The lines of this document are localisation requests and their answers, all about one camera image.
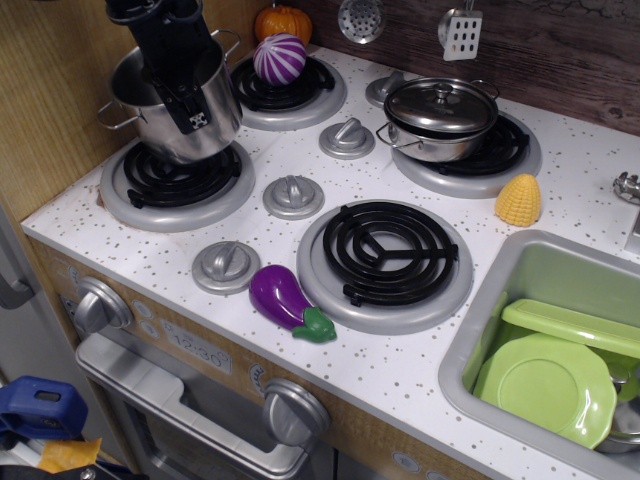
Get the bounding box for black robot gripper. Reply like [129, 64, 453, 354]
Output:
[106, 0, 212, 135]

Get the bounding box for tall steel pot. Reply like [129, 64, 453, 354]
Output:
[97, 30, 242, 164]

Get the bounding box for steel pot in sink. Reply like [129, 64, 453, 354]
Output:
[596, 362, 639, 454]

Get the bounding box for front left black burner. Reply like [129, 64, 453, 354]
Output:
[100, 142, 255, 233]

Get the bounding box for black burner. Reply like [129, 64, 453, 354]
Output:
[296, 200, 473, 335]
[392, 112, 542, 199]
[100, 142, 255, 233]
[231, 57, 347, 131]

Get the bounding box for purple white striped ball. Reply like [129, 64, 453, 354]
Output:
[253, 33, 307, 87]

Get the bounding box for back left black burner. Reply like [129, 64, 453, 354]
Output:
[231, 57, 347, 131]

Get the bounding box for orange toy pumpkin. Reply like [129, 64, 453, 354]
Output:
[254, 5, 313, 45]

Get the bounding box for silver knob centre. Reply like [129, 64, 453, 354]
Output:
[263, 175, 325, 220]

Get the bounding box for silver knob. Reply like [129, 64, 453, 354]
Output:
[263, 175, 325, 220]
[365, 71, 409, 109]
[191, 241, 261, 295]
[319, 118, 375, 160]

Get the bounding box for silver knob front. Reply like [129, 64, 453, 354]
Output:
[191, 241, 261, 295]

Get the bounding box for silver knob upper middle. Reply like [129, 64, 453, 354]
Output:
[319, 118, 375, 160]

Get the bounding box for silver knob back right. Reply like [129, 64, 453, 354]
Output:
[365, 71, 409, 109]

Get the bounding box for round steel skimmer ladle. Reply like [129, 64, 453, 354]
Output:
[337, 0, 386, 45]

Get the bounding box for purple toy eggplant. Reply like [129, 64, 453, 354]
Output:
[249, 265, 337, 344]

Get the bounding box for left oven dial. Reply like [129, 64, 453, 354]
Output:
[74, 276, 134, 334]

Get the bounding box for oven dial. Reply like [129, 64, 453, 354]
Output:
[262, 378, 331, 447]
[74, 276, 134, 334]

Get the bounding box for front right black burner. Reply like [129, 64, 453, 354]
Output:
[296, 200, 473, 335]

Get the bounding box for shallow steel pan with lid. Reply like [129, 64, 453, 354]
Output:
[376, 78, 499, 163]

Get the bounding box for steel slotted spatula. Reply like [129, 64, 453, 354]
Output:
[438, 0, 483, 62]

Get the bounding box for right oven dial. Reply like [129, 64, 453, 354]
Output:
[262, 378, 331, 447]

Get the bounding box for back right black burner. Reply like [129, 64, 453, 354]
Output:
[392, 112, 542, 199]

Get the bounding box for blue clamp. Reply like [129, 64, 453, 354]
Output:
[1, 376, 89, 451]

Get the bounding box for grey sink basin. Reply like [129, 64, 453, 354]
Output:
[439, 230, 639, 479]

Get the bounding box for yellow toy corn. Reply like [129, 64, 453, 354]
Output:
[494, 174, 542, 227]

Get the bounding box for yellow cloth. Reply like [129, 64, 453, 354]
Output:
[37, 438, 102, 474]

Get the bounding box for green plastic tray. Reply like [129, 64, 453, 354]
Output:
[501, 299, 639, 359]

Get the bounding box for green plastic plate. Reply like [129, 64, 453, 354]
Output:
[473, 333, 618, 449]

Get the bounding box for silver oven door handle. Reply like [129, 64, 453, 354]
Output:
[76, 334, 308, 479]

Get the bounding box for silver faucet handle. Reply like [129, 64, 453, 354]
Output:
[613, 172, 640, 205]

